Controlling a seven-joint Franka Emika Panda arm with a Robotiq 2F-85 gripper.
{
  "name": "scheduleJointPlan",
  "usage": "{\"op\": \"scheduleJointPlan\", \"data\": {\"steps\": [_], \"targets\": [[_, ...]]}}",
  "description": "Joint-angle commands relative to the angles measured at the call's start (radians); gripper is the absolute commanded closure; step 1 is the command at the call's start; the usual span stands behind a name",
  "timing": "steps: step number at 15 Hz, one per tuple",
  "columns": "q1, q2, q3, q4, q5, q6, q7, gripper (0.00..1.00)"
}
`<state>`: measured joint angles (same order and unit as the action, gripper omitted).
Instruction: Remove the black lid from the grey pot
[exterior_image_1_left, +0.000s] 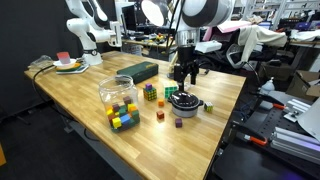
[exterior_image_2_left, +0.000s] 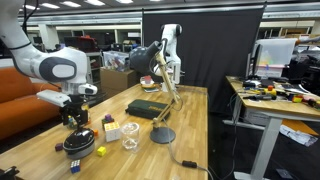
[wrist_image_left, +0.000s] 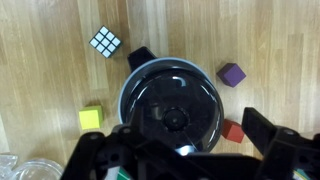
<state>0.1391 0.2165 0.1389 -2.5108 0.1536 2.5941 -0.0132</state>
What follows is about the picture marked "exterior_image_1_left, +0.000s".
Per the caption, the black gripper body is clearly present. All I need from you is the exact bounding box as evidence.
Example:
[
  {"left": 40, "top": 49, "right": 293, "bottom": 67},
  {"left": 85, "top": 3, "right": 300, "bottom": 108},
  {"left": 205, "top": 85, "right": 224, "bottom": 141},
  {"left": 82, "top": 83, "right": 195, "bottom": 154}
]
[{"left": 173, "top": 45, "right": 200, "bottom": 83}]

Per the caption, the grey pot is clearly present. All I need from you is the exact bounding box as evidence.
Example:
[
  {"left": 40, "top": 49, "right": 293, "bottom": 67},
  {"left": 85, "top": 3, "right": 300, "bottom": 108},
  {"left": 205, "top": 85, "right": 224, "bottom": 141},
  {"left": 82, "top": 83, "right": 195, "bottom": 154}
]
[{"left": 167, "top": 94, "right": 204, "bottom": 119}]

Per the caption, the large Rubik's cube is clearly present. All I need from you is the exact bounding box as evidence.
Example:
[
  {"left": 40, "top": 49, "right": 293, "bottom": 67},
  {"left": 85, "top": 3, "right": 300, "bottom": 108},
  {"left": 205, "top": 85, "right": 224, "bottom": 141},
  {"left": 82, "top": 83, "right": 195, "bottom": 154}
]
[{"left": 163, "top": 80, "right": 179, "bottom": 100}]

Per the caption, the small white-faced Rubik's cube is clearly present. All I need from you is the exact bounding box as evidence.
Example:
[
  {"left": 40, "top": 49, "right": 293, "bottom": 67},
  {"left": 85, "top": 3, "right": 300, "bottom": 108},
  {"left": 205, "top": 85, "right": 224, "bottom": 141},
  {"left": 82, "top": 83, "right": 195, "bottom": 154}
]
[{"left": 203, "top": 101, "right": 214, "bottom": 113}]

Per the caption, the black office chair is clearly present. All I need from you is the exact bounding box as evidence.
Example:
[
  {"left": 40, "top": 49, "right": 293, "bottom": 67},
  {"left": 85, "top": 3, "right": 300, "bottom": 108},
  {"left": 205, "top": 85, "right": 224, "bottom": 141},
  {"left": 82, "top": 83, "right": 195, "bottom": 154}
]
[{"left": 199, "top": 43, "right": 258, "bottom": 75}]

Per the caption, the black-edged Rubik's cube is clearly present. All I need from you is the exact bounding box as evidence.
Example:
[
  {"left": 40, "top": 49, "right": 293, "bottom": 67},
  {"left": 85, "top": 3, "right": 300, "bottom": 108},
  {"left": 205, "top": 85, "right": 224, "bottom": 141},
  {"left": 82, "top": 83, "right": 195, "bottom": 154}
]
[{"left": 143, "top": 85, "right": 158, "bottom": 102}]

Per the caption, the purple wooden cube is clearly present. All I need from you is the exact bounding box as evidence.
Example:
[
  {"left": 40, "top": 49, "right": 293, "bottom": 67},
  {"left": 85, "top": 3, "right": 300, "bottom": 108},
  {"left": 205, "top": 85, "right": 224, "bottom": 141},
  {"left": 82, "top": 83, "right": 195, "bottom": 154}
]
[{"left": 174, "top": 117, "right": 184, "bottom": 129}]

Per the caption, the dark green case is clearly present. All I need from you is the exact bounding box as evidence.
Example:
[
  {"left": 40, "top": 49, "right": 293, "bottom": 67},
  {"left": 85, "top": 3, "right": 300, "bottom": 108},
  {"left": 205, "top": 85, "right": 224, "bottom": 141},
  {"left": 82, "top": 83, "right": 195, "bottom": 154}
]
[{"left": 116, "top": 60, "right": 160, "bottom": 85}]

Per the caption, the wooden background desk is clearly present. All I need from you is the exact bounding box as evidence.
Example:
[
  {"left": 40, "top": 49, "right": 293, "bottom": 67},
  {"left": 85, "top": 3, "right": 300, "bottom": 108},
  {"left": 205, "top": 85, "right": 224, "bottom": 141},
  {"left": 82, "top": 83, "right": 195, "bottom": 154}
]
[{"left": 121, "top": 33, "right": 188, "bottom": 63}]

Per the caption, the green cube in jar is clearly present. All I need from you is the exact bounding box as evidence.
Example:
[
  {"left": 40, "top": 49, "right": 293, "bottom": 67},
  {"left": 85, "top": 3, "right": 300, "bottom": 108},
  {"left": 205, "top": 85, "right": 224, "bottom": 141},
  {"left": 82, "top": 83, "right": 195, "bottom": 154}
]
[{"left": 118, "top": 105, "right": 128, "bottom": 117}]

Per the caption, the clear plastic jar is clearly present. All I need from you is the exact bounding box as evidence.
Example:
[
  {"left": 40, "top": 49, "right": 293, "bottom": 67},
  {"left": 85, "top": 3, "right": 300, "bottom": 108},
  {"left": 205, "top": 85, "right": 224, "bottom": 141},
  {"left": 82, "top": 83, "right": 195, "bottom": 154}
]
[{"left": 97, "top": 74, "right": 141, "bottom": 134}]

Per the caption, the blue cube in jar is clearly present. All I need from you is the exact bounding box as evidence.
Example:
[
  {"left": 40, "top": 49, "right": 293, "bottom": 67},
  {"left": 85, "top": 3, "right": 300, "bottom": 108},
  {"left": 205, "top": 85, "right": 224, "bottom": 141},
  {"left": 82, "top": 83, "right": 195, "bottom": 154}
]
[{"left": 120, "top": 114, "right": 132, "bottom": 125}]

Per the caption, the wooden desk lamp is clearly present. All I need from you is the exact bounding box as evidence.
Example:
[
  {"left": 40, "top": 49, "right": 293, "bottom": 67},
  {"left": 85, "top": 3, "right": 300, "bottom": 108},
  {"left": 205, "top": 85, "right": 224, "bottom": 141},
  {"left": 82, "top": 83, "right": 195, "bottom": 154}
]
[{"left": 140, "top": 0, "right": 183, "bottom": 79}]

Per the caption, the yellow cube in jar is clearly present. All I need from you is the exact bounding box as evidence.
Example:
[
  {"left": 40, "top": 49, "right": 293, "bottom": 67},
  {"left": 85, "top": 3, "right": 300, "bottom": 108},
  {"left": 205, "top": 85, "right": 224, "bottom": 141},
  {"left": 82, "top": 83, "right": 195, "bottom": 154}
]
[{"left": 111, "top": 117, "right": 123, "bottom": 130}]

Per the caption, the colourful plate stack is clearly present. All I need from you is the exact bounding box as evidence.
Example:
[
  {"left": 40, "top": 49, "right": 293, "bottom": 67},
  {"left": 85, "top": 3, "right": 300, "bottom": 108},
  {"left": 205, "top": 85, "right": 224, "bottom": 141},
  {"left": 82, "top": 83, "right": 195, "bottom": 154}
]
[{"left": 55, "top": 63, "right": 90, "bottom": 75}]

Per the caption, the cardboard box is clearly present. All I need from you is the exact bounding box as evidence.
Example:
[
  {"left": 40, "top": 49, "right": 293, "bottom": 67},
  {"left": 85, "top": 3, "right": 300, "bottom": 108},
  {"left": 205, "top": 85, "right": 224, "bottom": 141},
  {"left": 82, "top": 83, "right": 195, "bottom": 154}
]
[{"left": 285, "top": 69, "right": 320, "bottom": 103}]

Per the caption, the white bowl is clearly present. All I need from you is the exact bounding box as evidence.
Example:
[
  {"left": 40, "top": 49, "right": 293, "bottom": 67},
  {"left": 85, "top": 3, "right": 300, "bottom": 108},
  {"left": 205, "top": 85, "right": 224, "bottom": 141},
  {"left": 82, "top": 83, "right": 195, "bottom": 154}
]
[{"left": 53, "top": 58, "right": 78, "bottom": 68}]

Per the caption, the aluminium extrusion stack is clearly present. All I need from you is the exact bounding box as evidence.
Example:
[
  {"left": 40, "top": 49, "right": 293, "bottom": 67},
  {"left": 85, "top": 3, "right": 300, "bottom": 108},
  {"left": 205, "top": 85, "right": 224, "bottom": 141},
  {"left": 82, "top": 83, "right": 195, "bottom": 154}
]
[{"left": 269, "top": 126, "right": 320, "bottom": 166}]

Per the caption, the white sheet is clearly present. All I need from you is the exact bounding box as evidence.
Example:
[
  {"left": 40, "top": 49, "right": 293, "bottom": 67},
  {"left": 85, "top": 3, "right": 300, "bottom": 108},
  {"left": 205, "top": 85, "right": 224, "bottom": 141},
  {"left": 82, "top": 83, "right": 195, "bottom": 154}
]
[{"left": 297, "top": 96, "right": 320, "bottom": 143}]

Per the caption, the clear plastic bag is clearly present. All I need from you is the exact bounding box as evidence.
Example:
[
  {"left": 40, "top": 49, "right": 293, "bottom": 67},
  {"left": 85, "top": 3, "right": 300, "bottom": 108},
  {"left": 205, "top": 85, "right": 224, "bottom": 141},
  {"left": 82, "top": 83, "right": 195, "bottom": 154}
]
[{"left": 28, "top": 54, "right": 54, "bottom": 70}]

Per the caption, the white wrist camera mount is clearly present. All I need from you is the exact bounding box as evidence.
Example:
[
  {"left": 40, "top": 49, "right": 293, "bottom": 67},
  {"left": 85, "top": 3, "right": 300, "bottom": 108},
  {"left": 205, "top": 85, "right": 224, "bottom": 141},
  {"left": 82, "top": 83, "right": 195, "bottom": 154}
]
[{"left": 195, "top": 39, "right": 223, "bottom": 54}]

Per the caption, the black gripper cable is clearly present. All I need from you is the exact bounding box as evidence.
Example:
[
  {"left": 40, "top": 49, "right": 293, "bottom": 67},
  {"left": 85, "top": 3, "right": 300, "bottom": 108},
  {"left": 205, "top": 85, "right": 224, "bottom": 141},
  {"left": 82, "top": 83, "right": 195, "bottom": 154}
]
[{"left": 166, "top": 0, "right": 186, "bottom": 46}]

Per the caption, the orange handled clamp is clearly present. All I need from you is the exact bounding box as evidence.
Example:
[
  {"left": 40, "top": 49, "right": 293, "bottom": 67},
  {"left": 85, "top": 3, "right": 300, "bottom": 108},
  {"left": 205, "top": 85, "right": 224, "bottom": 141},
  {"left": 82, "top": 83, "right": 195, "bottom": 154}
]
[
  {"left": 272, "top": 102, "right": 287, "bottom": 111},
  {"left": 243, "top": 133, "right": 269, "bottom": 147}
]

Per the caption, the grey table frame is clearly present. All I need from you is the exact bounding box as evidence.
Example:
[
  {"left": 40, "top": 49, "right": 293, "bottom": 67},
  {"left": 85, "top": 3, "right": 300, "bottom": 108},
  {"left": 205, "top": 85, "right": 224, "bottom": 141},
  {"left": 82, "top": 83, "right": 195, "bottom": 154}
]
[{"left": 53, "top": 103, "right": 144, "bottom": 180}]

